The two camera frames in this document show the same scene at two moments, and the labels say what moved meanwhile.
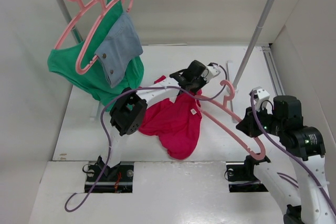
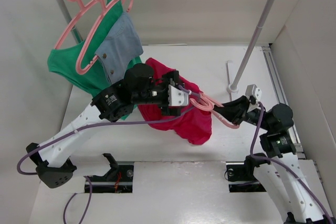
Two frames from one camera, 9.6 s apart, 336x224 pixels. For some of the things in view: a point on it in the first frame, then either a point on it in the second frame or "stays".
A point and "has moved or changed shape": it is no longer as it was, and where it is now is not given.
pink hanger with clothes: [104, 4] stays
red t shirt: [179, 123] has moved or changed shape
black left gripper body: [197, 84] to [156, 94]
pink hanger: [223, 105] to [211, 103]
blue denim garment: [123, 43] stays
